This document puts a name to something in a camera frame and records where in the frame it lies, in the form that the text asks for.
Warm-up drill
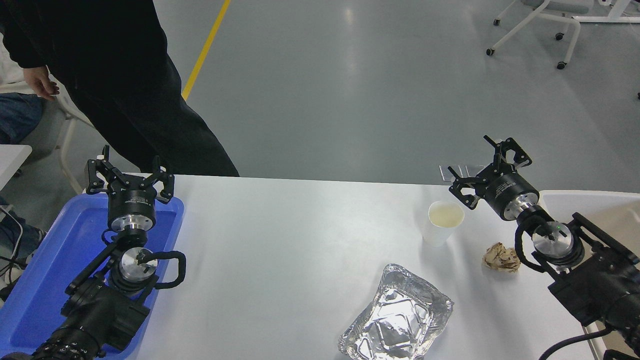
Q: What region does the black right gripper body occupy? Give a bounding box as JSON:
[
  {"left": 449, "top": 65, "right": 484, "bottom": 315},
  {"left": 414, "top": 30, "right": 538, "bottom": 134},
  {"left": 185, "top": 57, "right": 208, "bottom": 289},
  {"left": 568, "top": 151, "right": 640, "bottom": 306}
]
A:
[{"left": 476, "top": 170, "right": 541, "bottom": 218}]

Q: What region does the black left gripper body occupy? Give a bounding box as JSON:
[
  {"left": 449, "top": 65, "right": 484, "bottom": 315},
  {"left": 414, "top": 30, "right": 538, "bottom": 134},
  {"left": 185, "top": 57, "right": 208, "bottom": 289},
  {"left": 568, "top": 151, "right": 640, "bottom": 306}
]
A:
[{"left": 107, "top": 174, "right": 157, "bottom": 221}]

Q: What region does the white paper cup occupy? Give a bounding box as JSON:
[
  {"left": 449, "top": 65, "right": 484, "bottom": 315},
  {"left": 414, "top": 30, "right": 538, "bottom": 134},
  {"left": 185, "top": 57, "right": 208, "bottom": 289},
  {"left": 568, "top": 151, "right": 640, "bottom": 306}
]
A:
[{"left": 422, "top": 200, "right": 466, "bottom": 247}]

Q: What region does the person's hand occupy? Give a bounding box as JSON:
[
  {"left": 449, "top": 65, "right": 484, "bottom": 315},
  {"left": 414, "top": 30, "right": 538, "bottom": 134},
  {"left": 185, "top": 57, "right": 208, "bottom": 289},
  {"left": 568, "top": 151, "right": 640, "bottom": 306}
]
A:
[{"left": 23, "top": 66, "right": 60, "bottom": 102}]

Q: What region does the white wheeled chair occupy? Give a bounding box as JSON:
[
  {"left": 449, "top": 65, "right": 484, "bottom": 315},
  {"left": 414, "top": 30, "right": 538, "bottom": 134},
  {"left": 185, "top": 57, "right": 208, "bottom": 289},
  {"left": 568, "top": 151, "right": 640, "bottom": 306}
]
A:
[
  {"left": 486, "top": 0, "right": 593, "bottom": 70},
  {"left": 0, "top": 77, "right": 96, "bottom": 196}
]

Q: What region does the crumpled tan paper ball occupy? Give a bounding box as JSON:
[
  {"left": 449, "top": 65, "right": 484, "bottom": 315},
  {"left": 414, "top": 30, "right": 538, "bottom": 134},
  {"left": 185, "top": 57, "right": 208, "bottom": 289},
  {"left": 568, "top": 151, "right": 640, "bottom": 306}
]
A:
[{"left": 482, "top": 242, "right": 522, "bottom": 274}]

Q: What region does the blue plastic tray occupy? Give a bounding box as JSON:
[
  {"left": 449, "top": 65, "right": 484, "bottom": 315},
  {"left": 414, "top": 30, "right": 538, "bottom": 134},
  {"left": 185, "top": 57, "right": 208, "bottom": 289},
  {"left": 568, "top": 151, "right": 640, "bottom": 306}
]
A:
[{"left": 0, "top": 194, "right": 185, "bottom": 358}]

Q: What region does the person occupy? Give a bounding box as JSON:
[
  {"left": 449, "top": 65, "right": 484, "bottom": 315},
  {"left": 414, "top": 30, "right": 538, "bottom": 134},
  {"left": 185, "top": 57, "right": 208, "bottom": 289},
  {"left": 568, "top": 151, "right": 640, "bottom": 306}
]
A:
[
  {"left": 0, "top": 0, "right": 240, "bottom": 177},
  {"left": 0, "top": 35, "right": 48, "bottom": 296}
]

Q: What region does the small white table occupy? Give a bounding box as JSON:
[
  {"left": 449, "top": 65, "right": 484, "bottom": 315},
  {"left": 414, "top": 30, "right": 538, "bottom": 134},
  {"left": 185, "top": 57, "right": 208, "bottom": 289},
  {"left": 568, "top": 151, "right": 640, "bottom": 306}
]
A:
[{"left": 0, "top": 145, "right": 33, "bottom": 191}]

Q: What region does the large pale bin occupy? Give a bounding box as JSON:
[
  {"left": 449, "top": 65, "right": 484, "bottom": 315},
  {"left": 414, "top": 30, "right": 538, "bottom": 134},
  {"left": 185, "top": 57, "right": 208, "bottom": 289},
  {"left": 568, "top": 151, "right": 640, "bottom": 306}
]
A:
[{"left": 537, "top": 190, "right": 640, "bottom": 360}]

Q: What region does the silver foil tray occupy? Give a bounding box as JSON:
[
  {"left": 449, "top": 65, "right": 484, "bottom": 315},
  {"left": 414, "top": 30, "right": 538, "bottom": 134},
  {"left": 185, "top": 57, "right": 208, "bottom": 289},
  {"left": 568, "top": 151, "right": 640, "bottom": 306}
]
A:
[{"left": 338, "top": 263, "right": 455, "bottom": 360}]

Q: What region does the white table base frame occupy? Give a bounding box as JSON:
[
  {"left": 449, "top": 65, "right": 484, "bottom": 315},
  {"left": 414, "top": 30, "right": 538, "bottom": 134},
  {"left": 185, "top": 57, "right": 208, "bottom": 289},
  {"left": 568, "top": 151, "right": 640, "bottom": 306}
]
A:
[{"left": 572, "top": 0, "right": 640, "bottom": 24}]

